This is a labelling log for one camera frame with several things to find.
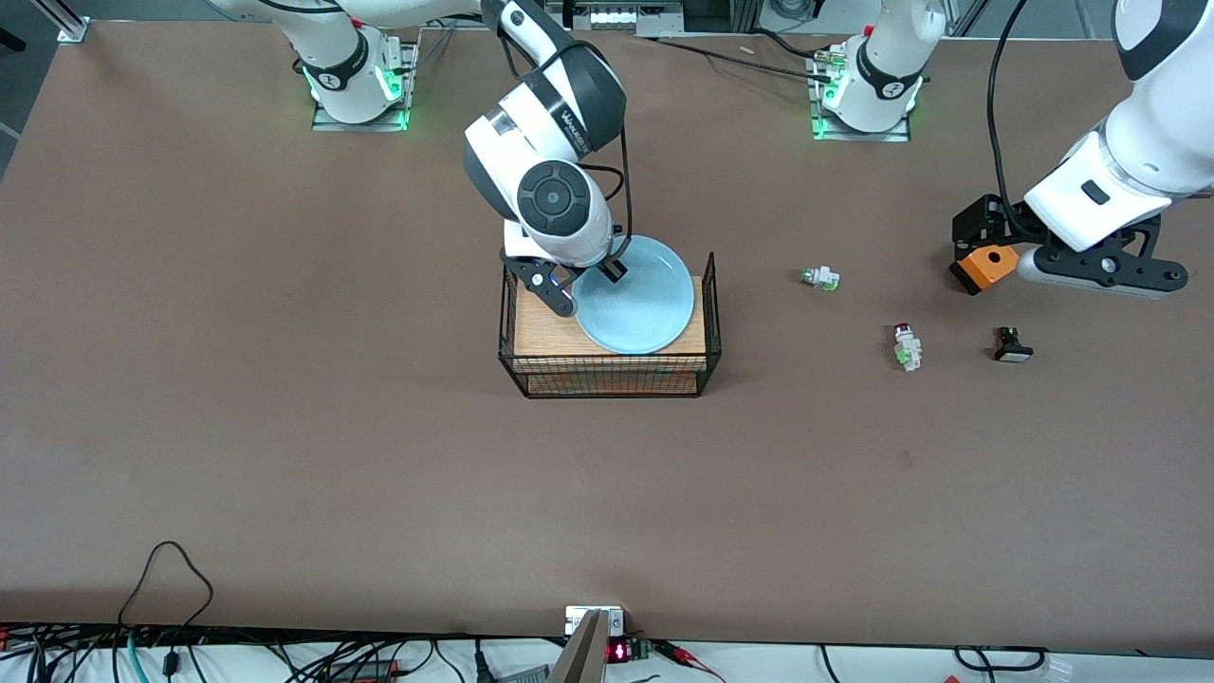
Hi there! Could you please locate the orange push button enclosure box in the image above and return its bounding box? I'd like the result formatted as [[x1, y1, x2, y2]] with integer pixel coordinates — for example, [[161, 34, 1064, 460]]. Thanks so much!
[[949, 244, 1021, 296]]

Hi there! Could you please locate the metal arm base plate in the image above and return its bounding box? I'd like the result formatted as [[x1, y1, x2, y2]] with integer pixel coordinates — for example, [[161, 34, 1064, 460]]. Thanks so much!
[[312, 38, 418, 133], [811, 43, 913, 143]]

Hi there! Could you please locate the wooden shelf board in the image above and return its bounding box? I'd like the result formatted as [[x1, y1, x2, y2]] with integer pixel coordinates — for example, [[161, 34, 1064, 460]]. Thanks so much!
[[526, 370, 703, 397]]

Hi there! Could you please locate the red clip lead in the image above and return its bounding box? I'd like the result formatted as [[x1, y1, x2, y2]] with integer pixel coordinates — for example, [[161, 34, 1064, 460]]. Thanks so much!
[[654, 641, 727, 683]]

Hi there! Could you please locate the light blue round plate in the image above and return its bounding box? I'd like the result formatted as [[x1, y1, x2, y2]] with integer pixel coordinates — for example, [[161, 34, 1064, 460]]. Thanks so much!
[[574, 234, 696, 357]]

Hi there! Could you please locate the small white device box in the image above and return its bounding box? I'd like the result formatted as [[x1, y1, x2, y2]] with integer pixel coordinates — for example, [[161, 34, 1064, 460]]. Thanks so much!
[[565, 605, 626, 637]]

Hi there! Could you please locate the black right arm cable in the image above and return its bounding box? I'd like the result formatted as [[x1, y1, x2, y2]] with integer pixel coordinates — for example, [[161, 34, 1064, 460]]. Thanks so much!
[[577, 123, 635, 259]]

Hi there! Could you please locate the black wire mesh rack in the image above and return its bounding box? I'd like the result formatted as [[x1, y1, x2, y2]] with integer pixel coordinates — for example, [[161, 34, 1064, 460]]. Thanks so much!
[[498, 251, 723, 399]]

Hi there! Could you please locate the grey metal bar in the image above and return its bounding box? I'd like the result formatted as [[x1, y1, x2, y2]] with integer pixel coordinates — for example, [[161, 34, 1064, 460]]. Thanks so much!
[[548, 610, 610, 683]]

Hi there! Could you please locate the black power adapter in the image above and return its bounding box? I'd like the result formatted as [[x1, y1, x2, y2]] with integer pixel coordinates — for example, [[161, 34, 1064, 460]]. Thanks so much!
[[327, 659, 399, 683]]

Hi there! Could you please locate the aluminium frame profile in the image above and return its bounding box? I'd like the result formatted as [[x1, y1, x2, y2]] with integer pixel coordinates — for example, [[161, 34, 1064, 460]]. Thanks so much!
[[28, 0, 92, 45]]

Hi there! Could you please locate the black looped cable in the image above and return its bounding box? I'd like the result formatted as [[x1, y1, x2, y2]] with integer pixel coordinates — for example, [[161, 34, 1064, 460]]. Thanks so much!
[[118, 541, 215, 629]]

